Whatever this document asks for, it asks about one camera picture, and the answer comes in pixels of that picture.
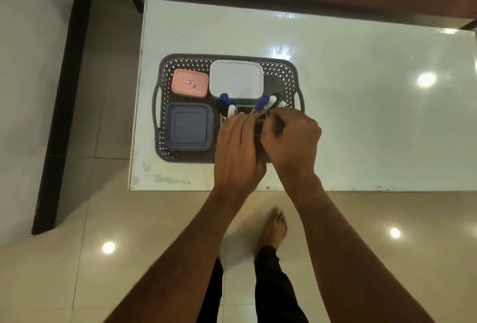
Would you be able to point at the person's left hand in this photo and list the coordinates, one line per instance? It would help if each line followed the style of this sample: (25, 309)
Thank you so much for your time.
(236, 155)

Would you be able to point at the person's right hand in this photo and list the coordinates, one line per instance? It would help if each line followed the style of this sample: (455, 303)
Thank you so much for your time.
(294, 143)

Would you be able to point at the person's left fingers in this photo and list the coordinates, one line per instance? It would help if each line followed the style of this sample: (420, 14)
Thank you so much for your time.
(240, 125)

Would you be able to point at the person's right fingers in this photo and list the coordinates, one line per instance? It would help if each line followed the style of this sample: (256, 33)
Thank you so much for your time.
(274, 128)

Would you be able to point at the grey pen holder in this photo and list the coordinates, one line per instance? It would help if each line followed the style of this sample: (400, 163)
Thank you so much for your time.
(244, 109)

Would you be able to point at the person's left forearm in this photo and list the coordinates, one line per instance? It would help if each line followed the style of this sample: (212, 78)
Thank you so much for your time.
(186, 259)

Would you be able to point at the person's right forearm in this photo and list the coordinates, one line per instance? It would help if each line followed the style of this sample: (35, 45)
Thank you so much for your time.
(346, 259)

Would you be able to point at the white marker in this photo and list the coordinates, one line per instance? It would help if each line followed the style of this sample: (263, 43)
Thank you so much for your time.
(231, 110)
(272, 102)
(282, 104)

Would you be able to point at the black marker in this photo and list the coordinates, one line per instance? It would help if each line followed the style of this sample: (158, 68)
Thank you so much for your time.
(220, 107)

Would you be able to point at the blue-capped marker with red label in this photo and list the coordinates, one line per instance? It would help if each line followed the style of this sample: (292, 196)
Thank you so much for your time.
(261, 104)

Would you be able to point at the green-capped marker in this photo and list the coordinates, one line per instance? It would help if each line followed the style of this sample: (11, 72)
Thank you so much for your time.
(276, 96)

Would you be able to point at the white lidded plastic container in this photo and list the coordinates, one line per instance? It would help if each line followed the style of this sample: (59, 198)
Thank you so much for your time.
(235, 78)

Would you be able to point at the blue-grey lidded plastic container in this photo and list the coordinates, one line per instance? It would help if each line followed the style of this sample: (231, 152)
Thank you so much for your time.
(188, 127)

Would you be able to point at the grey perforated plastic tray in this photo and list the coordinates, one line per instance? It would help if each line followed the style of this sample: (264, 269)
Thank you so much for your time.
(186, 155)

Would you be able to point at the pink lidded plastic container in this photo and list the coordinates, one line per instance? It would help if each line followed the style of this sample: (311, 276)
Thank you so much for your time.
(189, 82)

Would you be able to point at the person's right foot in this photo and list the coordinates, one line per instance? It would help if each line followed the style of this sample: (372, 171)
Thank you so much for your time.
(274, 227)

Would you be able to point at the person's right leg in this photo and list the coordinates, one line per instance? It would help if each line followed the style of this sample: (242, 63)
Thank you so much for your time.
(275, 289)

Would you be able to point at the person's leg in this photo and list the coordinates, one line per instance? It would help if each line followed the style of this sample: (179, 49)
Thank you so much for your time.
(275, 289)
(212, 296)

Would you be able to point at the person's left leg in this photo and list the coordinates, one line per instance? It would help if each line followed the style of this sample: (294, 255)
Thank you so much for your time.
(212, 296)

